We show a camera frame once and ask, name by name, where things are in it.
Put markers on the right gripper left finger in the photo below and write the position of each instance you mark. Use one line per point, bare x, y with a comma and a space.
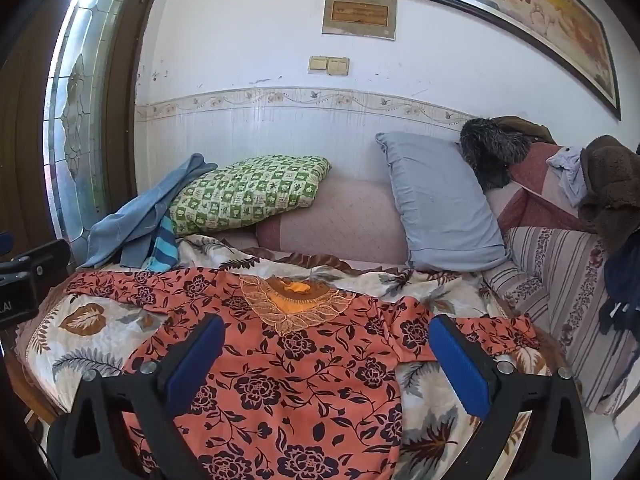
123, 427

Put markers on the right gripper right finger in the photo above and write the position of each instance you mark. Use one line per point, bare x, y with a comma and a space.
555, 444

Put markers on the orange floral garment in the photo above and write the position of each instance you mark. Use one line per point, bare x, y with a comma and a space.
312, 381

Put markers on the leaf print blanket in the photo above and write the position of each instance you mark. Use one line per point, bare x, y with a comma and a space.
75, 333

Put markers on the blue grey cloth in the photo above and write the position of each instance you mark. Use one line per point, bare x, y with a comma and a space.
129, 232

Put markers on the teal striped sock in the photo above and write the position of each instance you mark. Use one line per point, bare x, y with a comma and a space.
165, 254

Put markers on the striped floral bedding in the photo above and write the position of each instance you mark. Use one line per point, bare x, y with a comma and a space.
555, 277

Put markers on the grey blue pillow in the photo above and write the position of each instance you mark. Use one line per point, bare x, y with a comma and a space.
448, 223

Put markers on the green checkered pillow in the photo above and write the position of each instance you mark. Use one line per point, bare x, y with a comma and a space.
247, 192

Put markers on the stained glass door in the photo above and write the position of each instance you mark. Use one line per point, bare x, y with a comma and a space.
68, 71

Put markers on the white blue cloth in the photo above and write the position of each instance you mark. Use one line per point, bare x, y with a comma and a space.
566, 164

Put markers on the brown fleece garment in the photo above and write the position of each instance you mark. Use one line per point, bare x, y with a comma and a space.
611, 204

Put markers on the pink bolster pillow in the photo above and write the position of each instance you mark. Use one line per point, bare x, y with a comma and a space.
349, 219

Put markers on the dark furry garment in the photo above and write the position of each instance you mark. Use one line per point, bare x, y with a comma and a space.
490, 151

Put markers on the framed painting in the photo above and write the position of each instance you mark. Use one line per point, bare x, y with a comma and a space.
565, 30

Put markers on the beige wall switch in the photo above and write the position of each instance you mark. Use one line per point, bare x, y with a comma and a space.
329, 65

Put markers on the wall plaque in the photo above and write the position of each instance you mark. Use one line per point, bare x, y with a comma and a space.
361, 18

